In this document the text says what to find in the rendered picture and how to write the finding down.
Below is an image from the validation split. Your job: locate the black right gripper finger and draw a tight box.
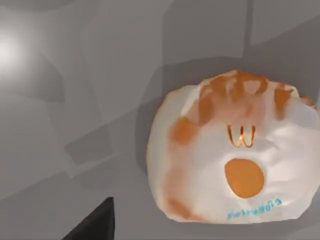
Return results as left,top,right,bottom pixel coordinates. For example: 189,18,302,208
61,196,116,240

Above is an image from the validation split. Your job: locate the white and orange wrapped burger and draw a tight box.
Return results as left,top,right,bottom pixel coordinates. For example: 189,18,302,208
146,69,320,223

